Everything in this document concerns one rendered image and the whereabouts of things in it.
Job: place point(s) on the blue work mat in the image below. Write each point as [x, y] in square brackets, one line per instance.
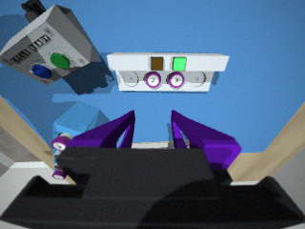
[260, 90]

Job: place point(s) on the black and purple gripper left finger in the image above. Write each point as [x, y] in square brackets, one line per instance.
[106, 135]

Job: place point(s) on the white rectangular console with lamps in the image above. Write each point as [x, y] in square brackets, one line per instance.
[198, 69]

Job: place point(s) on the grey key panel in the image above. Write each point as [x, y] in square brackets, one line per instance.
[50, 46]

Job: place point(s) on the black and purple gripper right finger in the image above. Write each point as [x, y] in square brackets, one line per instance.
[220, 149]

